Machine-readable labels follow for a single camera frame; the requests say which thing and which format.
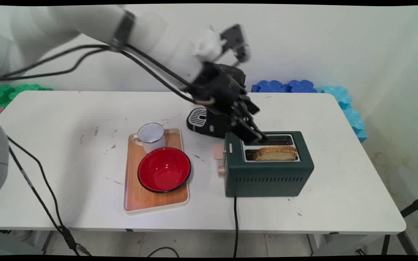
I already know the green foam mat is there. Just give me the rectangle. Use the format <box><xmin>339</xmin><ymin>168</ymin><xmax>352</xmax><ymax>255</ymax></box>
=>
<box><xmin>0</xmin><ymin>84</ymin><xmax>53</xmax><ymax>108</ymax></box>

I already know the dark green toaster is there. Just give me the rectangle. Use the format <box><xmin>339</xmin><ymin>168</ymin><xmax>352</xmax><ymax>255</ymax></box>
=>
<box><xmin>213</xmin><ymin>131</ymin><xmax>315</xmax><ymax>198</ymax></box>

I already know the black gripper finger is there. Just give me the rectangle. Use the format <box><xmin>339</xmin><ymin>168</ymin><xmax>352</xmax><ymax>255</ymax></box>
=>
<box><xmin>232</xmin><ymin>115</ymin><xmax>262</xmax><ymax>146</ymax></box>
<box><xmin>241</xmin><ymin>103</ymin><xmax>270</xmax><ymax>143</ymax></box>

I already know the black tripod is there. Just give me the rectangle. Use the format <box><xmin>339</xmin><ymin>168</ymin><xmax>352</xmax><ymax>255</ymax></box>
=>
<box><xmin>381</xmin><ymin>193</ymin><xmax>418</xmax><ymax>256</ymax></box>

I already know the black cable along base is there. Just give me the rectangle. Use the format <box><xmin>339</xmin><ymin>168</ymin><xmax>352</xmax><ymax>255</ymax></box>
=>
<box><xmin>7</xmin><ymin>136</ymin><xmax>93</xmax><ymax>256</ymax></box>

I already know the light blue foam mat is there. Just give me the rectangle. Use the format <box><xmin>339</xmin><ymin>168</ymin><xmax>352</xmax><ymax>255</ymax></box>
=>
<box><xmin>317</xmin><ymin>86</ymin><xmax>368</xmax><ymax>144</ymax></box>

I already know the toasted bread slice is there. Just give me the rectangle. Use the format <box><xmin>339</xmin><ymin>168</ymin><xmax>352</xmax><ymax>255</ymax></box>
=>
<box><xmin>254</xmin><ymin>146</ymin><xmax>299</xmax><ymax>161</ymax></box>

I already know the red bowl with black rim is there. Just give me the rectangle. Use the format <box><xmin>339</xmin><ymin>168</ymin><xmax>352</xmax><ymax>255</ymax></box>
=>
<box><xmin>138</xmin><ymin>147</ymin><xmax>192</xmax><ymax>193</ymax></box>

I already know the dark blue foam mat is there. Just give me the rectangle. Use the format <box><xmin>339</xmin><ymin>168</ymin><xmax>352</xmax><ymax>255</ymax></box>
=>
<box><xmin>251</xmin><ymin>80</ymin><xmax>317</xmax><ymax>93</ymax></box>

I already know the white enamel mug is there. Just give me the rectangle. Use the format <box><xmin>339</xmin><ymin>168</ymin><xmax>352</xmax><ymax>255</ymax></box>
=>
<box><xmin>132</xmin><ymin>123</ymin><xmax>167</xmax><ymax>154</ymax></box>

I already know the black toaster power cord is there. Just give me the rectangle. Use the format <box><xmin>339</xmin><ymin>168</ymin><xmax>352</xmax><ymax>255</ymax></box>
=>
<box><xmin>233</xmin><ymin>197</ymin><xmax>239</xmax><ymax>258</ymax></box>

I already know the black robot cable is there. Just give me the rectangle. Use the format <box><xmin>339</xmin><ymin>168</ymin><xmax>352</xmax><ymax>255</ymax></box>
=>
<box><xmin>0</xmin><ymin>47</ymin><xmax>195</xmax><ymax>95</ymax></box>
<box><xmin>0</xmin><ymin>44</ymin><xmax>198</xmax><ymax>103</ymax></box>

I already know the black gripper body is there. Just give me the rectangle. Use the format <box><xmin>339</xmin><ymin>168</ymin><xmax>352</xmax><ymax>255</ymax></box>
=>
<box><xmin>193</xmin><ymin>62</ymin><xmax>260</xmax><ymax>121</ymax></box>

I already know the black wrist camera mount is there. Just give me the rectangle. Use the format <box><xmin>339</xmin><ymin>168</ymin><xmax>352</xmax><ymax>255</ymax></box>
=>
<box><xmin>219</xmin><ymin>24</ymin><xmax>250</xmax><ymax>67</ymax></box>

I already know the wooden tray with white rim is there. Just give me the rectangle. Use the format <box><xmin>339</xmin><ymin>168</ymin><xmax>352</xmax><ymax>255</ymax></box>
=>
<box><xmin>123</xmin><ymin>128</ymin><xmax>190</xmax><ymax>214</ymax></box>

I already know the black coffee machine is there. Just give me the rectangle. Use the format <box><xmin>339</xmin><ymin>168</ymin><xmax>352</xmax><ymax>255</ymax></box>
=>
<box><xmin>186</xmin><ymin>64</ymin><xmax>247</xmax><ymax>138</ymax></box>

